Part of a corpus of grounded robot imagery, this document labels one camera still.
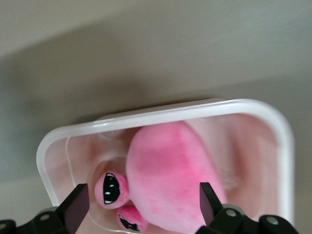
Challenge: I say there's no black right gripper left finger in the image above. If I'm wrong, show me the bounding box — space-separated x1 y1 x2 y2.
0 183 91 234

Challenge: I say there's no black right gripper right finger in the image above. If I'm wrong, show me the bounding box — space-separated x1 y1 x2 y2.
195 181 300 234

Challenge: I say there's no pink plush toy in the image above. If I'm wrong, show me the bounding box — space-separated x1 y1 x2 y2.
94 121 229 233

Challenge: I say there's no pink plastic storage box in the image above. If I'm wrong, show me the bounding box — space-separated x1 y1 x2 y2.
36 98 295 233

